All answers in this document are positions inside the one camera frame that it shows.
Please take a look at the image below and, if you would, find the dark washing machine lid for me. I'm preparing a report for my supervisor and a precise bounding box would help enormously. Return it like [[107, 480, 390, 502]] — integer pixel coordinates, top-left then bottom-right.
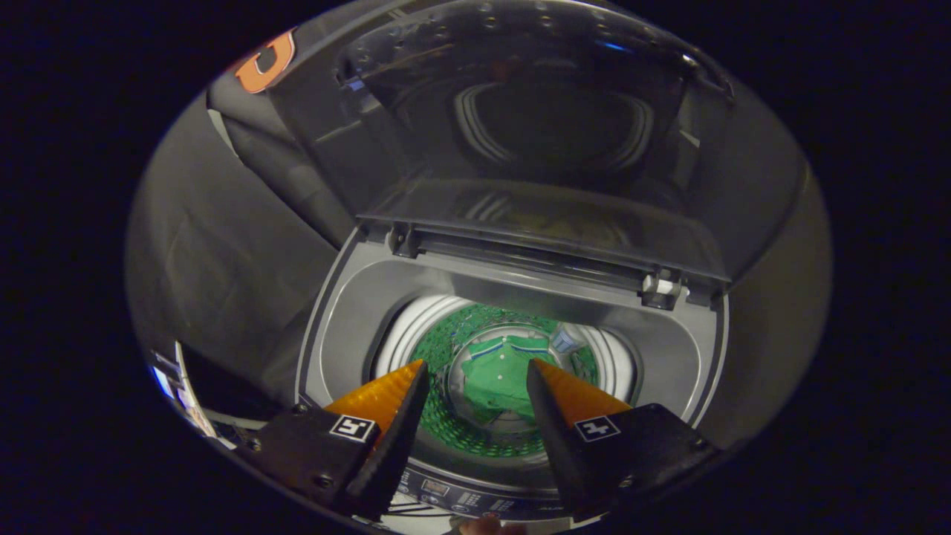
[[264, 0, 812, 311]]

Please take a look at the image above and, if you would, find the computer monitor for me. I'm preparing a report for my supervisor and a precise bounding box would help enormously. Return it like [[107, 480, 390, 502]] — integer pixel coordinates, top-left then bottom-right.
[[150, 342, 218, 441]]

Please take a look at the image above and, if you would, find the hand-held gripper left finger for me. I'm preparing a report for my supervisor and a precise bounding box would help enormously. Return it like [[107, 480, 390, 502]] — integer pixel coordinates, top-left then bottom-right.
[[245, 360, 431, 521]]

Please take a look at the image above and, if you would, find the green polo shirt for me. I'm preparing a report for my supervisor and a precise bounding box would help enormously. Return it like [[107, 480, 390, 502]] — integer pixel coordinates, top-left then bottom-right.
[[461, 334, 555, 426]]

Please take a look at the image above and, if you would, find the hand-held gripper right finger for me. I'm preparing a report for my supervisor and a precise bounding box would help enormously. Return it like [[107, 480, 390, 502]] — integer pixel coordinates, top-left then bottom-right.
[[526, 359, 723, 522]]

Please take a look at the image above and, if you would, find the black backdrop cloth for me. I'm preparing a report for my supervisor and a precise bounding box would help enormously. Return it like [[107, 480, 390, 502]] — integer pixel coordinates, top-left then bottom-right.
[[126, 28, 357, 406]]

